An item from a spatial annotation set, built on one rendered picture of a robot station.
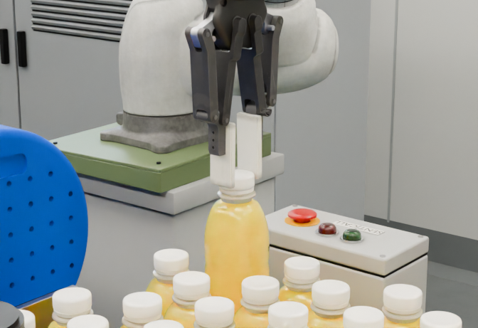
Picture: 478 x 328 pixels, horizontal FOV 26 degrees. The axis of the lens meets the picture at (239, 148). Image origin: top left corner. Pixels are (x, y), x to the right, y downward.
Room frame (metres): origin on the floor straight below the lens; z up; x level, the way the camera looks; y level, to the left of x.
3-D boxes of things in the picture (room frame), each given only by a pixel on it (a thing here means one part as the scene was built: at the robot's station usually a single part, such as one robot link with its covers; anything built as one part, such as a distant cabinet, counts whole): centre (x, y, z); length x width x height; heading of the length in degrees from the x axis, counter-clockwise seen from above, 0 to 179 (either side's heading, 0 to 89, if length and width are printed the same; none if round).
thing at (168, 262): (1.08, 0.08, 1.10); 0.04 x 0.04 x 0.02
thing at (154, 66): (1.88, 0.13, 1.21); 0.18 x 0.16 x 0.22; 98
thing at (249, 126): (1.09, -0.01, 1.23); 0.03 x 0.01 x 0.07; 50
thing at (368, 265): (1.18, -0.12, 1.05); 0.20 x 0.10 x 0.10; 51
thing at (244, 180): (1.07, 0.00, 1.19); 0.04 x 0.04 x 0.02
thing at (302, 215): (1.21, -0.08, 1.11); 0.04 x 0.04 x 0.01
